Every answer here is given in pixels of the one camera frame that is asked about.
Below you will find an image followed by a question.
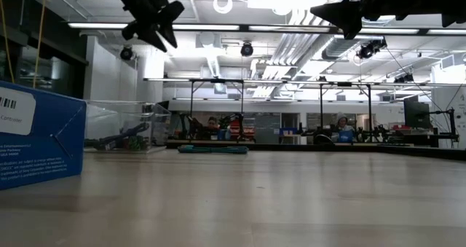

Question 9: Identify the long overhead light bar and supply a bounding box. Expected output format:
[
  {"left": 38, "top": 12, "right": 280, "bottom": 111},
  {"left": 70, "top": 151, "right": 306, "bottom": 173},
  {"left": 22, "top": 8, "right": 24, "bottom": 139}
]
[{"left": 67, "top": 20, "right": 466, "bottom": 36}]

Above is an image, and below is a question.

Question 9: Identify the black ceiling camera cluster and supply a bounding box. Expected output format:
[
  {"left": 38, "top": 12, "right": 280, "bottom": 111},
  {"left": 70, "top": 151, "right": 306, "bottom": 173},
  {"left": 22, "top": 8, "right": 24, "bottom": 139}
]
[{"left": 355, "top": 38, "right": 388, "bottom": 60}]

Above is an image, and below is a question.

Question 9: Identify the teal tool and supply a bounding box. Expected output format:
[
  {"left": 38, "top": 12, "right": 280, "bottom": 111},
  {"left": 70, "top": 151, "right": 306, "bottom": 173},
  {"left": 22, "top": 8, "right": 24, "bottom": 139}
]
[{"left": 177, "top": 144, "right": 250, "bottom": 155}]

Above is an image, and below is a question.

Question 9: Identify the yellow hanging cord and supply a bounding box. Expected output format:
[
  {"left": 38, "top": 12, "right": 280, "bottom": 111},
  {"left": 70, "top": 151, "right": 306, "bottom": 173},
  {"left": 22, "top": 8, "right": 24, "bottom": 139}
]
[
  {"left": 0, "top": 0, "right": 15, "bottom": 85},
  {"left": 32, "top": 0, "right": 48, "bottom": 90}
]

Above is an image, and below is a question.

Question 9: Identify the black computer monitor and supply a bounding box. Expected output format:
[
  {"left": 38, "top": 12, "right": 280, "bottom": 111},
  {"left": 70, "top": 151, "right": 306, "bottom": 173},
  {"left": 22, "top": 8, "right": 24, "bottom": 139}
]
[{"left": 403, "top": 100, "right": 433, "bottom": 130}]

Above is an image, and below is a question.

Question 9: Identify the white ring lamp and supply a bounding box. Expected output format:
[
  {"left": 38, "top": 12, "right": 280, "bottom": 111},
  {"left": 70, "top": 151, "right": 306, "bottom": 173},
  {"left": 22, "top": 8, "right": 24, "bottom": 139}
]
[{"left": 213, "top": 0, "right": 234, "bottom": 15}]

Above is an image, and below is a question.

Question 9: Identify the black aluminium rig frame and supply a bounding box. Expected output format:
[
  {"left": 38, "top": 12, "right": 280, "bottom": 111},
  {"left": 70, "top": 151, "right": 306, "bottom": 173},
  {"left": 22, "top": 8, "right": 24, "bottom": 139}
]
[{"left": 165, "top": 139, "right": 466, "bottom": 162}]

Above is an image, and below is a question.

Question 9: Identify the person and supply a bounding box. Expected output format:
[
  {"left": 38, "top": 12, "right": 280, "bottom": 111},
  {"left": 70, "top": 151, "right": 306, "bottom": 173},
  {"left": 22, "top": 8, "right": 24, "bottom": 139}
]
[
  {"left": 333, "top": 111, "right": 356, "bottom": 143},
  {"left": 202, "top": 116, "right": 221, "bottom": 141}
]

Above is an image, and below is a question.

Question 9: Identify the silver ventilation duct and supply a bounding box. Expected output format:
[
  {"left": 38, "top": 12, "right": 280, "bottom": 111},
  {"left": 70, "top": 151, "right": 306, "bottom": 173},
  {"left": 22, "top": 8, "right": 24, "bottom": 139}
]
[{"left": 322, "top": 20, "right": 414, "bottom": 61}]

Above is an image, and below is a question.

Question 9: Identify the black background rig frame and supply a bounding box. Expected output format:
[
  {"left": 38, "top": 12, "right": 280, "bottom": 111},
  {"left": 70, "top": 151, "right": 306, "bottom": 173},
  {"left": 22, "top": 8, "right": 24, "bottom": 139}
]
[
  {"left": 188, "top": 78, "right": 245, "bottom": 143},
  {"left": 319, "top": 82, "right": 373, "bottom": 143}
]

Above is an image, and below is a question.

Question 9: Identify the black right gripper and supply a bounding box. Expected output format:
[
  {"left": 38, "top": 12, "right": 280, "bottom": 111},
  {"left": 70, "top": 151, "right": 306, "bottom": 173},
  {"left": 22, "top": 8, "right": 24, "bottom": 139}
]
[{"left": 309, "top": 0, "right": 401, "bottom": 40}]

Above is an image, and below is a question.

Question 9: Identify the blue controller retail box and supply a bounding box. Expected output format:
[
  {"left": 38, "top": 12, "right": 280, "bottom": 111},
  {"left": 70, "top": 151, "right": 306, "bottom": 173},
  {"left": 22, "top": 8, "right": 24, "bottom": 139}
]
[{"left": 0, "top": 79, "right": 87, "bottom": 191}]

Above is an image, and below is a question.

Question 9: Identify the clear plastic container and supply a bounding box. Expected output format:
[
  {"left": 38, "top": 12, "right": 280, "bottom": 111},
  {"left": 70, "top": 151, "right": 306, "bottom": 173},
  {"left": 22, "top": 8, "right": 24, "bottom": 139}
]
[{"left": 84, "top": 100, "right": 172, "bottom": 154}]

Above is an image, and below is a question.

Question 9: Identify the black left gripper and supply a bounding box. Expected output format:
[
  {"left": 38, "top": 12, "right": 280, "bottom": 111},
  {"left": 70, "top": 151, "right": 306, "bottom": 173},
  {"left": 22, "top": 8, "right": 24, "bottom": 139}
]
[{"left": 122, "top": 0, "right": 185, "bottom": 53}]

